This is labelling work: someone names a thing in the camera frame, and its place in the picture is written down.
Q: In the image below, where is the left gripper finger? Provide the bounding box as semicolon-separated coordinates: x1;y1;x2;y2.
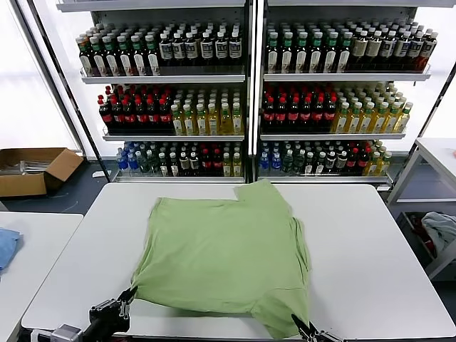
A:
120;288;139;318
118;286;136;304

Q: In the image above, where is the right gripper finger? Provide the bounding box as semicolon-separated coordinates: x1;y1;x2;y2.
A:
310;322;343;342
291;313;314;342

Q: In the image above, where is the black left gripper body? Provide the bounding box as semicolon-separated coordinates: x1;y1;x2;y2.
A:
83;299;131;342

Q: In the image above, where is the light green polo shirt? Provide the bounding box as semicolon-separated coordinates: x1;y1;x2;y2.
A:
130;179;313;340

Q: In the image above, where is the grey white clothes pile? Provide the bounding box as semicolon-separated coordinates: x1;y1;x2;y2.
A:
421;211;456;252

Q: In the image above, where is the blue folded cloth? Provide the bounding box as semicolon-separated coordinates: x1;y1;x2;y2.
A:
0;227;24;276

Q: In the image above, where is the grey metal shelf board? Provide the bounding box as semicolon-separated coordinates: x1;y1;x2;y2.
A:
256;173;393;185
262;71;432;83
259;131;408;141
80;73;247;85
265;0;456;9
113;174;247;184
55;0;247;13
102;132;247;143

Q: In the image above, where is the dark storage bin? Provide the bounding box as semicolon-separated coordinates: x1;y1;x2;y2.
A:
398;211;456;275

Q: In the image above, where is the brown cardboard box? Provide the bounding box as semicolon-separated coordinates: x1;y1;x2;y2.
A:
0;147;85;198

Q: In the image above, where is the clear plastic packaging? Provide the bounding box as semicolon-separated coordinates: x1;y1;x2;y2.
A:
0;159;50;177

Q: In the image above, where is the dark tea bottle green label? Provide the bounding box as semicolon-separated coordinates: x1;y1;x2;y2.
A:
309;31;324;74
130;33;147;76
295;31;309;74
116;33;133;76
102;34;120;76
144;33;161;76
266;31;281;74
337;31;354;74
88;35;107;76
280;31;295;74
323;31;339;74

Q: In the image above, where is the dark bottle white blue label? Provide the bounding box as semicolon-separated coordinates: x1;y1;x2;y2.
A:
199;30;214;68
393;30;413;71
158;31;173;68
379;29;398;71
214;30;229;68
228;30;243;68
172;31;187;68
185;31;200;68
407;31;426;71

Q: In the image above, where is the grey metal shelving unit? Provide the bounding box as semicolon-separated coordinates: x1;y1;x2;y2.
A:
55;0;254;185
254;0;456;186

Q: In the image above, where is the dark bottle beige label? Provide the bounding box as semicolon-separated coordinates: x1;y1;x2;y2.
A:
366;29;384;71
351;29;371;71

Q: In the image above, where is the red brown tea bottle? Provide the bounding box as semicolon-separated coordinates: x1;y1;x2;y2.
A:
416;31;439;72

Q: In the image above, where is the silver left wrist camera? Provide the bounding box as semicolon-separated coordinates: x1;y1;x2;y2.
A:
51;322;83;342

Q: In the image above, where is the black slanted metal post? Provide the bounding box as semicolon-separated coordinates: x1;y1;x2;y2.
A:
14;0;110;177
388;66;456;188

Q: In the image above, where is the grey metal frame side table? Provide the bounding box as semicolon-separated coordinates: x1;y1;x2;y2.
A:
385;137;456;281

